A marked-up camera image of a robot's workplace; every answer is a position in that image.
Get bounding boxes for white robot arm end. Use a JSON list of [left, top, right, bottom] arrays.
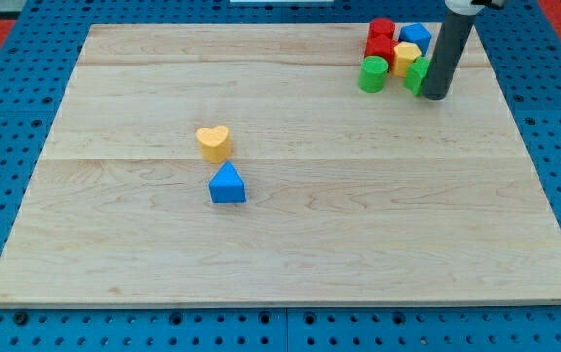
[[445, 0, 508, 16]]

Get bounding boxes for yellow heart block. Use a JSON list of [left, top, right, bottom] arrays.
[[195, 125, 232, 164]]

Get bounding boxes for green circle block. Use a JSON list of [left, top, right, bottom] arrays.
[[358, 56, 389, 93]]

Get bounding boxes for blue triangle block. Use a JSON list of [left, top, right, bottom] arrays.
[[208, 161, 247, 203]]

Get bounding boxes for wooden board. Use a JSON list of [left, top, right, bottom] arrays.
[[0, 24, 561, 309]]

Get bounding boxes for green block beside rod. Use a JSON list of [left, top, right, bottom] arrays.
[[404, 57, 430, 97]]

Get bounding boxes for red star block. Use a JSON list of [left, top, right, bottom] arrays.
[[364, 35, 399, 68]]

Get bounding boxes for yellow hexagon block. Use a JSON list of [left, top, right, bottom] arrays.
[[391, 42, 422, 77]]

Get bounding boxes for red cylinder block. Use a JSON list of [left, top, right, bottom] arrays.
[[367, 17, 396, 39]]

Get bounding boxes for blue pentagon block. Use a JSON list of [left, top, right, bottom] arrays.
[[399, 23, 432, 56]]

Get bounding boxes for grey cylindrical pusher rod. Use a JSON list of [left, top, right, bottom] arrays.
[[421, 10, 476, 100]]

